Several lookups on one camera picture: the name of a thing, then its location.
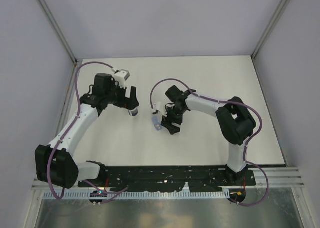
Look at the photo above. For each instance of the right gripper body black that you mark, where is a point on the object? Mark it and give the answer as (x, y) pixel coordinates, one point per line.
(174, 115)

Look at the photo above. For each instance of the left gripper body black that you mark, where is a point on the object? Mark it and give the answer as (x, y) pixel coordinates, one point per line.
(121, 100)

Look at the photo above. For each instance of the white vitamin pill bottle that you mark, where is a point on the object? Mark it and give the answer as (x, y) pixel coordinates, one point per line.
(134, 112)

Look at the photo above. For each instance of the clear blue pill organizer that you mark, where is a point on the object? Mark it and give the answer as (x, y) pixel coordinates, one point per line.
(157, 125)

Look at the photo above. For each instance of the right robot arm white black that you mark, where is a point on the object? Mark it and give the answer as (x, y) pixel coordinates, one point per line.
(235, 121)

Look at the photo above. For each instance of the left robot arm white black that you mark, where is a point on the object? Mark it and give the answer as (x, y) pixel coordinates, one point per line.
(54, 162)

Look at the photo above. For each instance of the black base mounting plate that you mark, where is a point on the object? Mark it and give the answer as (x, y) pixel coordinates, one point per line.
(169, 179)

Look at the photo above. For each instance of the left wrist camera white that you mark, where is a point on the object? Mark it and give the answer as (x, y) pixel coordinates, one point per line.
(121, 76)

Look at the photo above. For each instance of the left aluminium frame post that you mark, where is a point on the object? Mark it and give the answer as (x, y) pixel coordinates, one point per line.
(57, 29)

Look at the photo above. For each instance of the aluminium frame post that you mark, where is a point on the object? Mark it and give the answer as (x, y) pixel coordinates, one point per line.
(275, 18)
(57, 29)

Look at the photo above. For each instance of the slotted grey cable duct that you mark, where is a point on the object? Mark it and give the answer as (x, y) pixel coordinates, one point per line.
(184, 194)

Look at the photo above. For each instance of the right aluminium frame post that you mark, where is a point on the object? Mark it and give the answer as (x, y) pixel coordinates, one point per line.
(275, 18)

